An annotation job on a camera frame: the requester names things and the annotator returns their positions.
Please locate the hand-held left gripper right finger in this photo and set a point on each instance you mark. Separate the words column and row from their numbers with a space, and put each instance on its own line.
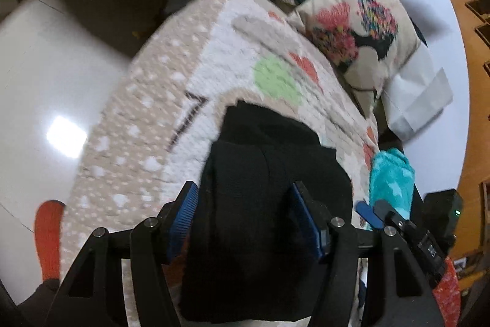
column 306, row 223

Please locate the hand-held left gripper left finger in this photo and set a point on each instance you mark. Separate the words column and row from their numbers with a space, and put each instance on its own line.
column 180, row 219

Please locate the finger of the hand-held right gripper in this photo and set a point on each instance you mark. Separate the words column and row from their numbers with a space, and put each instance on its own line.
column 367, row 214
column 394, row 218

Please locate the black pants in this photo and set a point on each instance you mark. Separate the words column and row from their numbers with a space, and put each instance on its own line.
column 249, row 196

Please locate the teal star towel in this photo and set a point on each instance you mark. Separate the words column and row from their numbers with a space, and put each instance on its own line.
column 390, row 177

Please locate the quilted patterned blanket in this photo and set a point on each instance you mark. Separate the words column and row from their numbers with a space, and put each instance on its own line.
column 153, row 101

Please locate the orange sock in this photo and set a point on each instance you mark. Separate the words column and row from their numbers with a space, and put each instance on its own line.
column 48, row 235

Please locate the floral printed cushion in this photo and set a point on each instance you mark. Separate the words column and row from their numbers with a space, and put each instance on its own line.
column 367, row 36

